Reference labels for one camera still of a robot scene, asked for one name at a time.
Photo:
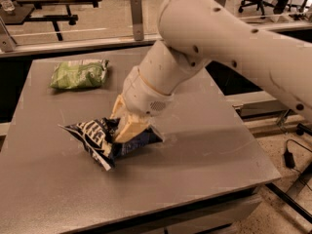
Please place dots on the black power adapter with cable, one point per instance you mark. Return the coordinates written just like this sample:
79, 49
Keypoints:
305, 175

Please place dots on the black background table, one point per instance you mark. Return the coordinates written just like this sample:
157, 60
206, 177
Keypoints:
53, 11

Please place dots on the middle metal glass post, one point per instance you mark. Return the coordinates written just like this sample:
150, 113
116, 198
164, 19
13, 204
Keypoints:
136, 11

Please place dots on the grey drawer under table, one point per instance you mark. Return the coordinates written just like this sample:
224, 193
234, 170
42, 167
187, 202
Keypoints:
203, 217

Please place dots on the left metal glass post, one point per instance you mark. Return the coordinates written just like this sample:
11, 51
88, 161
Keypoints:
7, 43

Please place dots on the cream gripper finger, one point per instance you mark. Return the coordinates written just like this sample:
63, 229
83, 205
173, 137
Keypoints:
130, 125
118, 110

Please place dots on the green chip bag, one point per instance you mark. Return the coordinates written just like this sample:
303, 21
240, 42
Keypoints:
80, 74

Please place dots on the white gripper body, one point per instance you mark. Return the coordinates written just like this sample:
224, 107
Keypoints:
140, 97

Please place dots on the plastic water bottle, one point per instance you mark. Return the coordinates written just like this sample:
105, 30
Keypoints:
7, 5

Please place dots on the blue chip bag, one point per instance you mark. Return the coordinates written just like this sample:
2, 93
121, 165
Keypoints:
97, 139

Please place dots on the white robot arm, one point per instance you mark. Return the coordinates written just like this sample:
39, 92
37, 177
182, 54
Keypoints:
197, 32

